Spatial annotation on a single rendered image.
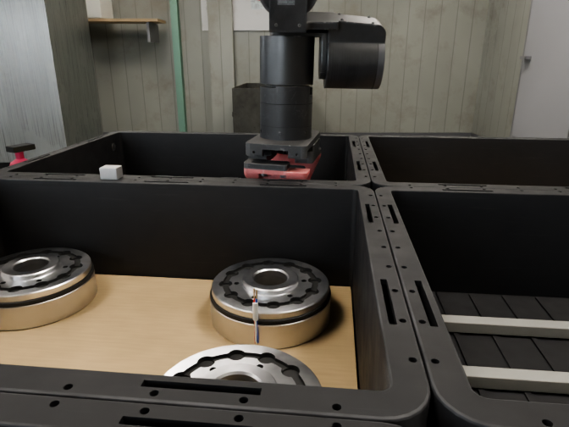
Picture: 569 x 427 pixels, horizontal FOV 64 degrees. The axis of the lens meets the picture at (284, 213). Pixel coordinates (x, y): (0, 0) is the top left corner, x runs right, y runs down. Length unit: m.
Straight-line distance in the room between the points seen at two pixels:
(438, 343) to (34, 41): 4.58
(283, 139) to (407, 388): 0.35
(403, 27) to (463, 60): 0.89
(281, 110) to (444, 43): 6.04
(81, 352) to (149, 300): 0.08
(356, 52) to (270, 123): 0.11
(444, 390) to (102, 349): 0.28
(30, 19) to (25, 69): 0.42
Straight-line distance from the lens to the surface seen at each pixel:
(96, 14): 6.11
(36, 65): 4.69
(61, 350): 0.41
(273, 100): 0.48
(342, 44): 0.49
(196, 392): 0.18
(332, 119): 6.25
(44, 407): 0.19
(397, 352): 0.20
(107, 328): 0.42
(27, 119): 4.80
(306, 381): 0.29
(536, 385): 0.37
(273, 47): 0.48
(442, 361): 0.20
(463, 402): 0.19
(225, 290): 0.39
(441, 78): 6.49
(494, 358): 0.40
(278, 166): 0.47
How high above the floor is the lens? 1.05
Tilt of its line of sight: 19 degrees down
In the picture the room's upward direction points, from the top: straight up
